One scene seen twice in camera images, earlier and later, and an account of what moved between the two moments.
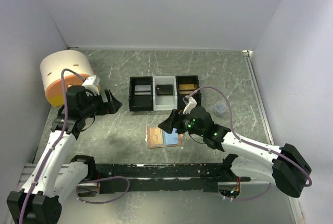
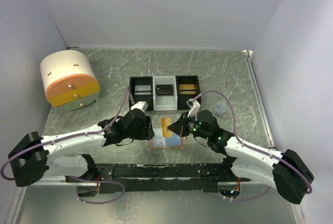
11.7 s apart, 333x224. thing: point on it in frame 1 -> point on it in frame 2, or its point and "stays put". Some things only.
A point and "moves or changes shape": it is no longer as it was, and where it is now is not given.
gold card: (156, 136) moves or changes shape
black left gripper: (108, 107) -> (148, 133)
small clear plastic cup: (220, 108) stays put
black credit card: (165, 90) stays put
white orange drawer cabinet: (51, 66) stays put
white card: (142, 90) stays put
